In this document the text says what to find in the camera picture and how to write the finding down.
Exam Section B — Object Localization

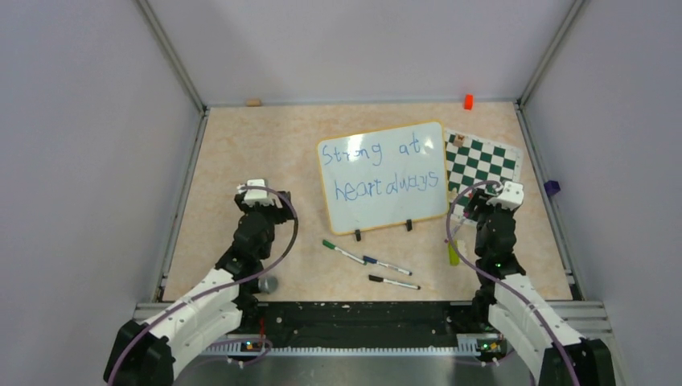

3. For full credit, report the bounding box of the blue capped marker pen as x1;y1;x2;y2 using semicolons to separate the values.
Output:
362;256;413;276

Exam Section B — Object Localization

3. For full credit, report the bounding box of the yellow framed whiteboard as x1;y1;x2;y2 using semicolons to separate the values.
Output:
316;121;449;235

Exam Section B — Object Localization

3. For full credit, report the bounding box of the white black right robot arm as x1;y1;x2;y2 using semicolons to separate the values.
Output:
464;188;616;385

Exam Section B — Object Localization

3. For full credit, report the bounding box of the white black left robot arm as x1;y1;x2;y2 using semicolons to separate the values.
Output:
103;181;299;385

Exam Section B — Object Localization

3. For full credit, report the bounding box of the purple capped marker pen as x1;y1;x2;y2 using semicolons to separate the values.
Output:
444;207;470;244

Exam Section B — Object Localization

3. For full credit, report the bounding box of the green white toy brick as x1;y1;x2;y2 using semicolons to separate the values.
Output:
448;240;460;266

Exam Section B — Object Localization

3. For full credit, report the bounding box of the green capped marker pen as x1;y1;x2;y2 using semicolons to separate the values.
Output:
322;239;367;265

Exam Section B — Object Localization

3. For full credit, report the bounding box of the green white chess mat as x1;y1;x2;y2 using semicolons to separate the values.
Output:
444;129;523;202

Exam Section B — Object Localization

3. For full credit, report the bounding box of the purple small object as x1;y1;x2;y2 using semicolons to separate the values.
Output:
544;180;561;197

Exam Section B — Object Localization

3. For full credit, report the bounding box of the brown white chess piece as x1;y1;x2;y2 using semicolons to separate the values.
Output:
452;134;466;148

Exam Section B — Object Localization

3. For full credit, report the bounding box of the black capped marker pen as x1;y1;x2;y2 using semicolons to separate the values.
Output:
368;274;421;290

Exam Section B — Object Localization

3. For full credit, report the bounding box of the small wooden block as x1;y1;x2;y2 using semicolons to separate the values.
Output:
245;99;262;107

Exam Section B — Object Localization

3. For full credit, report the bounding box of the orange red small block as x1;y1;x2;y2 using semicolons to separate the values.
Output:
463;94;475;111

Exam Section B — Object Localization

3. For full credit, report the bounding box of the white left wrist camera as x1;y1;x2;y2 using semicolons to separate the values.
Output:
236;179;274;207

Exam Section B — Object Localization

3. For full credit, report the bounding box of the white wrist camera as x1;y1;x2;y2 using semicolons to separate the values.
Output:
486;181;524;211
236;179;274;207

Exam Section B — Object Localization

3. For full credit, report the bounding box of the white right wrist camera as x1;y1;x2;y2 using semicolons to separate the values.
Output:
486;181;524;211

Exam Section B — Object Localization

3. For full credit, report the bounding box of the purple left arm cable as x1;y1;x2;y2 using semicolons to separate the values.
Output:
106;185;299;386

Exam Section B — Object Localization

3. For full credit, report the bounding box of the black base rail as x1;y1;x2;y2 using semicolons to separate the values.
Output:
235;301;484;349

